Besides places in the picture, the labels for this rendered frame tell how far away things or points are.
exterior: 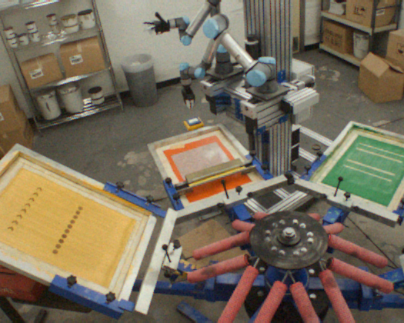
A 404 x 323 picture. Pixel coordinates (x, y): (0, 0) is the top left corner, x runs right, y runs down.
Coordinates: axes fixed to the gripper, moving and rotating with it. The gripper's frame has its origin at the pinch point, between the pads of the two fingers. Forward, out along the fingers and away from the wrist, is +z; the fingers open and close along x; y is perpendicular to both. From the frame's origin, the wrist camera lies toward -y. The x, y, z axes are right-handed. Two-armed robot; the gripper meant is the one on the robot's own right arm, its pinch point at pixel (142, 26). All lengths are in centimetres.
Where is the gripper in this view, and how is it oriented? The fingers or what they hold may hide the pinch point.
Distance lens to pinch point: 293.9
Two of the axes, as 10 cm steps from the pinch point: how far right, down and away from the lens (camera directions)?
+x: -1.7, -6.8, 7.2
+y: 1.0, 7.1, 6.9
